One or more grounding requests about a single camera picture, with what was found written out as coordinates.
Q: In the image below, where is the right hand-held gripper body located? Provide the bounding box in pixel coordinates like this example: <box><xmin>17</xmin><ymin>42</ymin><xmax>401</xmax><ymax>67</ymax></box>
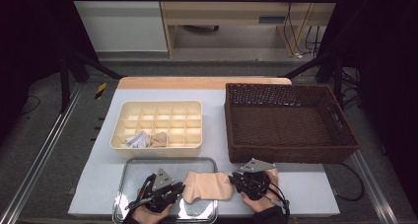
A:
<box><xmin>238</xmin><ymin>158</ymin><xmax>276</xmax><ymax>201</ymax></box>

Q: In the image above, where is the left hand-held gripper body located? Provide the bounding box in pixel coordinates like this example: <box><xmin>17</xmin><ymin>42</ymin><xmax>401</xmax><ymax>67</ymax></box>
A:
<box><xmin>139</xmin><ymin>168</ymin><xmax>178</xmax><ymax>214</ymax></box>

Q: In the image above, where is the peach sock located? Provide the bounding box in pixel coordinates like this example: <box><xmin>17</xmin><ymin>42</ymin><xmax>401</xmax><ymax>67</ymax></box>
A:
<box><xmin>181</xmin><ymin>171</ymin><xmax>235</xmax><ymax>204</ymax></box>

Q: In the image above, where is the clear plastic lid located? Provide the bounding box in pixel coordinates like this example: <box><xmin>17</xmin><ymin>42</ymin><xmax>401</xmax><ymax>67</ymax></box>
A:
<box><xmin>112</xmin><ymin>157</ymin><xmax>219</xmax><ymax>224</ymax></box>

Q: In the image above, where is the cream compartment storage box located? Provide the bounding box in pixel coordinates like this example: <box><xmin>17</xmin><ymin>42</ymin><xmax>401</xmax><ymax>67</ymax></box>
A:
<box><xmin>109</xmin><ymin>100</ymin><xmax>204</xmax><ymax>159</ymax></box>

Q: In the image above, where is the beige sock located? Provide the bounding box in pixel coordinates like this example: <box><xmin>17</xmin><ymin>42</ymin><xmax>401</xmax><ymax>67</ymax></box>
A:
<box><xmin>157</xmin><ymin>131</ymin><xmax>170</xmax><ymax>148</ymax></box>
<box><xmin>149</xmin><ymin>133</ymin><xmax>163</xmax><ymax>149</ymax></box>

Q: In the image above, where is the white sock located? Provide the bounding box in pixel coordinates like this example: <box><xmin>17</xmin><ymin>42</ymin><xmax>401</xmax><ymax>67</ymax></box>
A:
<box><xmin>134</xmin><ymin>129</ymin><xmax>151</xmax><ymax>149</ymax></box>
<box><xmin>124</xmin><ymin>133</ymin><xmax>142</xmax><ymax>149</ymax></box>

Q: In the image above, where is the brown wicker basket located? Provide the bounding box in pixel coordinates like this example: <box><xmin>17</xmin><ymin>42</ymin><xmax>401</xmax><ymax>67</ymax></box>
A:
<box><xmin>224</xmin><ymin>82</ymin><xmax>362</xmax><ymax>164</ymax></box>

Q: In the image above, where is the person's left hand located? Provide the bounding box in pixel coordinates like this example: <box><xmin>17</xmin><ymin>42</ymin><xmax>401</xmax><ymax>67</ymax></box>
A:
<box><xmin>131</xmin><ymin>203</ymin><xmax>174</xmax><ymax>224</ymax></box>

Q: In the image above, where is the person's right hand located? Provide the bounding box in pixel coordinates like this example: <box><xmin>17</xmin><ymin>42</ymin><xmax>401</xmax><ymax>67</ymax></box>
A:
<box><xmin>241</xmin><ymin>168</ymin><xmax>280</xmax><ymax>213</ymax></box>

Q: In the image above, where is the yellow black striped tape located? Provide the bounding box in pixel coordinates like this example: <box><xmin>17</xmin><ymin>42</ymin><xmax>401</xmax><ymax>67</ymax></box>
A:
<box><xmin>94</xmin><ymin>82</ymin><xmax>108</xmax><ymax>101</ymax></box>

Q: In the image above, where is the black metal stand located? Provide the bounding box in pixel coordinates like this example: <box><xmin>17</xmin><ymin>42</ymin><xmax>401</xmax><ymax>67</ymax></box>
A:
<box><xmin>58</xmin><ymin>49</ymin><xmax>125</xmax><ymax>113</ymax></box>
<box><xmin>281</xmin><ymin>50</ymin><xmax>346</xmax><ymax>110</ymax></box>

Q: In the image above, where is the wooden desk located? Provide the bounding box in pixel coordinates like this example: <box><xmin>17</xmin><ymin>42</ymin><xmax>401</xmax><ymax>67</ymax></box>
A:
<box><xmin>157</xmin><ymin>0</ymin><xmax>343</xmax><ymax>58</ymax></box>

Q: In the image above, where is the white cabinet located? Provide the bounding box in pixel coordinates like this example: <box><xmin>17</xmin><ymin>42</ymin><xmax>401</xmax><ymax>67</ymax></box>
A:
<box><xmin>67</xmin><ymin>0</ymin><xmax>169</xmax><ymax>53</ymax></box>

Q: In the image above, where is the black curtain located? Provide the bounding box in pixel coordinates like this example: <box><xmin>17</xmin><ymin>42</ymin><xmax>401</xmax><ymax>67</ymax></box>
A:
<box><xmin>316</xmin><ymin>0</ymin><xmax>418</xmax><ymax>215</ymax></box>
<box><xmin>0</xmin><ymin>0</ymin><xmax>100</xmax><ymax>146</ymax></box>

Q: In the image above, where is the left hand-held gripper cable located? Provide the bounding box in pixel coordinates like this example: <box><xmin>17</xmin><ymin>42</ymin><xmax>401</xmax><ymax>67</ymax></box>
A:
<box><xmin>122</xmin><ymin>173</ymin><xmax>157</xmax><ymax>224</ymax></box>

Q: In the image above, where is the hand-held gripper cable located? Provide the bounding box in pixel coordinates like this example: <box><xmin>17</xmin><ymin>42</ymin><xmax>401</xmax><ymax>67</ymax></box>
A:
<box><xmin>267</xmin><ymin>181</ymin><xmax>291</xmax><ymax>215</ymax></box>
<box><xmin>122</xmin><ymin>173</ymin><xmax>157</xmax><ymax>224</ymax></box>

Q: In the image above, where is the right hand-held gripper cable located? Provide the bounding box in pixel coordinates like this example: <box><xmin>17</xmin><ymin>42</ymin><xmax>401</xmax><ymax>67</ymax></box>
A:
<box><xmin>267</xmin><ymin>181</ymin><xmax>291</xmax><ymax>215</ymax></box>

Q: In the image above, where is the aluminium rail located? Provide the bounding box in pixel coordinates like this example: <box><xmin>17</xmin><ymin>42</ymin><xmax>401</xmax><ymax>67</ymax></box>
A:
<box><xmin>349</xmin><ymin>149</ymin><xmax>400</xmax><ymax>224</ymax></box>
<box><xmin>0</xmin><ymin>82</ymin><xmax>85</xmax><ymax>224</ymax></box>

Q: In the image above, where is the black cable bundle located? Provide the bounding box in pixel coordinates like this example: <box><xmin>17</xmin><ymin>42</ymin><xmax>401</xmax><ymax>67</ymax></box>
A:
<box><xmin>339</xmin><ymin>67</ymin><xmax>363</xmax><ymax>111</ymax></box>

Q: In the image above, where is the thin black floor cable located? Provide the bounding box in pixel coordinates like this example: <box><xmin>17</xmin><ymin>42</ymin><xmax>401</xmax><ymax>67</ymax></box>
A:
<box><xmin>18</xmin><ymin>95</ymin><xmax>42</xmax><ymax>117</ymax></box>

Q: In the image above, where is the yellow cable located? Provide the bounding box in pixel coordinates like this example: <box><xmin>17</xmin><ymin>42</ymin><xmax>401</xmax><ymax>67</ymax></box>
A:
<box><xmin>294</xmin><ymin>0</ymin><xmax>314</xmax><ymax>57</ymax></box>

